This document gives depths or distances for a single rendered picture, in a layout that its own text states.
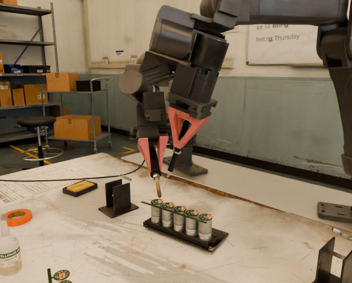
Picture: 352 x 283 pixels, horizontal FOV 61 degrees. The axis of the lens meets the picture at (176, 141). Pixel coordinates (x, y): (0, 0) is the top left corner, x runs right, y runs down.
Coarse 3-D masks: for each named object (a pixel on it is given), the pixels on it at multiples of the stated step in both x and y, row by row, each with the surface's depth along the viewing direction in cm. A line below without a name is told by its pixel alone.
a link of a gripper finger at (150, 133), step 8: (152, 128) 67; (136, 136) 67; (144, 136) 66; (152, 136) 67; (160, 136) 67; (168, 136) 68; (160, 144) 67; (160, 152) 67; (160, 160) 67; (160, 168) 68
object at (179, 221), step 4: (180, 208) 57; (180, 212) 56; (184, 212) 57; (176, 216) 57; (180, 216) 56; (176, 220) 57; (180, 220) 57; (184, 220) 57; (176, 224) 57; (180, 224) 57; (184, 224) 57; (176, 228) 57; (180, 228) 57; (184, 228) 57
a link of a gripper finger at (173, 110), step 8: (176, 104) 53; (184, 104) 55; (168, 112) 53; (176, 112) 53; (184, 112) 52; (176, 120) 55; (192, 120) 52; (200, 120) 51; (176, 128) 55; (192, 128) 52; (176, 136) 55; (184, 136) 54; (176, 144) 56
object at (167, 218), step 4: (168, 208) 58; (172, 208) 58; (164, 212) 58; (168, 212) 58; (164, 216) 58; (168, 216) 58; (172, 216) 58; (164, 220) 59; (168, 220) 58; (172, 220) 59; (164, 224) 59; (168, 224) 58; (172, 224) 59
